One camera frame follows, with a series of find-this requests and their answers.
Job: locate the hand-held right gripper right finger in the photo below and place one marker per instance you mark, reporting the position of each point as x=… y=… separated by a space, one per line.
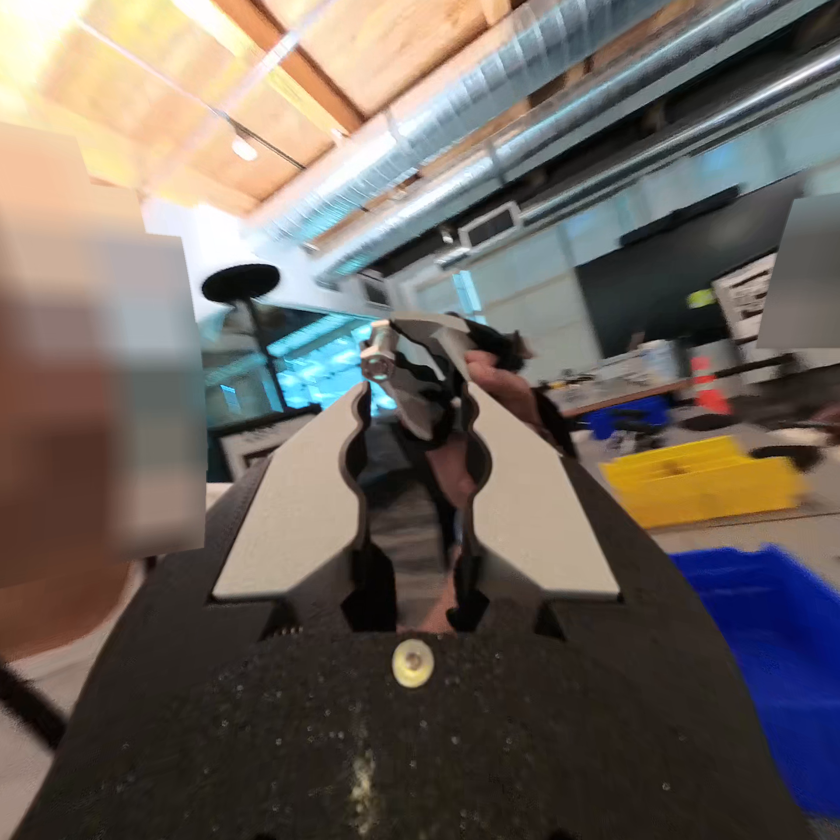
x=544 y=525

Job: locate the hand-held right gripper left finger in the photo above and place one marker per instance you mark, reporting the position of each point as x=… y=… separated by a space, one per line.
x=289 y=525

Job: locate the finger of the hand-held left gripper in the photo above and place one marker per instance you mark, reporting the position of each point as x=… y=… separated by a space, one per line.
x=423 y=407
x=446 y=334

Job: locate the steel hex bolt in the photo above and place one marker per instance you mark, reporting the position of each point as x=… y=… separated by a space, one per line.
x=382 y=334

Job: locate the yellow plastic bin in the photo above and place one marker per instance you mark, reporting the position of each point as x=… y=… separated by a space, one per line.
x=709 y=485

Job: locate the blue plastic bin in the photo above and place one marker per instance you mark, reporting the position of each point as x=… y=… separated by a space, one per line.
x=623 y=417
x=774 y=656

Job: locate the person's left forearm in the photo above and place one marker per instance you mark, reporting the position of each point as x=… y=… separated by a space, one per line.
x=439 y=610

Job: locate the person's left hand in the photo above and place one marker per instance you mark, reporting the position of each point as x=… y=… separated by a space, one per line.
x=505 y=394

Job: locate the black-framed marker sign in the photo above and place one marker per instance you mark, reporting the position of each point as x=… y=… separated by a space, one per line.
x=741 y=302
x=249 y=446

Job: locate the white air vent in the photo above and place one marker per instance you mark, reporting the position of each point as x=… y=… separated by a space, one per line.
x=489 y=224

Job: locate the cluttered work table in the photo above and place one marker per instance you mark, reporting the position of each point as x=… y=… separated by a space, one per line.
x=617 y=380

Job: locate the yellow hexagon light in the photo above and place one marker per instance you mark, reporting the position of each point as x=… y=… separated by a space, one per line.
x=699 y=298

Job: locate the orange traffic cone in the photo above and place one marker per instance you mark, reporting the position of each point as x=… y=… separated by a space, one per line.
x=709 y=387

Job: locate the black lamp stand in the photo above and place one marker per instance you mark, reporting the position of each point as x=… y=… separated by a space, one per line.
x=239 y=282

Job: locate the person's white shirt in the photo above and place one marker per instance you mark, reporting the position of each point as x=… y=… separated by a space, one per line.
x=19 y=787

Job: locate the silver ventilation duct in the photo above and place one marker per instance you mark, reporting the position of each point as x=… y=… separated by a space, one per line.
x=525 y=151
x=459 y=98

